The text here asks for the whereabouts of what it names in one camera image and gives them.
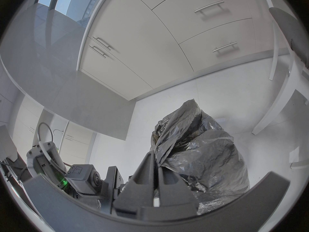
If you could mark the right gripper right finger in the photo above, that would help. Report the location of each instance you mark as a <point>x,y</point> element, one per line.
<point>173,192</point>

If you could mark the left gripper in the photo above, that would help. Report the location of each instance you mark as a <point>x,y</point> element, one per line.
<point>115,180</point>

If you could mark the white wardrobe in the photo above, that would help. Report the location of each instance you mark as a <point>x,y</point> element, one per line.
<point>74,144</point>
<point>144,32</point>

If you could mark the white chair with grey seat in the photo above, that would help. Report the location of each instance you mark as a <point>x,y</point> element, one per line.
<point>287,28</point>

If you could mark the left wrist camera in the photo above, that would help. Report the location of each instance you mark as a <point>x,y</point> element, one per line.
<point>83,177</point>

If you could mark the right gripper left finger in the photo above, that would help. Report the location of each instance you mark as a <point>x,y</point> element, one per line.
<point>142,185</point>

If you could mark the black plastic bag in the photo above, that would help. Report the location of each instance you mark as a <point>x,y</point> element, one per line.
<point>207,153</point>

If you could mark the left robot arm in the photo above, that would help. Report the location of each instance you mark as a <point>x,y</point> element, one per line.
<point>45,161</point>

